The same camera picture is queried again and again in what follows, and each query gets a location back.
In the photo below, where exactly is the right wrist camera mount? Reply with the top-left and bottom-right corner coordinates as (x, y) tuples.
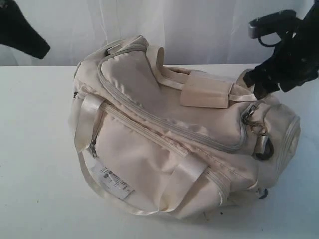
(248, 9), (301, 48)

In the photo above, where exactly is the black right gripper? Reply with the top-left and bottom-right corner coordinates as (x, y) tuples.
(243, 24), (319, 101)

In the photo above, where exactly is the white backdrop curtain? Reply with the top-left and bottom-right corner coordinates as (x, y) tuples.
(0, 0), (313, 66)

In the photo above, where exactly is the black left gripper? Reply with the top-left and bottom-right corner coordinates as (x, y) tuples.
(0, 0), (50, 59)

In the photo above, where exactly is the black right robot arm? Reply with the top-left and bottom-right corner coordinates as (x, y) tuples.
(244, 1), (319, 100)

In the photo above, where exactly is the cream fabric duffel bag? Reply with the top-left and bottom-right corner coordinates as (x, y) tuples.
(70, 35), (301, 218)

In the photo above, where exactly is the white paper label tag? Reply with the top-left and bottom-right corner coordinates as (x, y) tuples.
(91, 163), (134, 200)

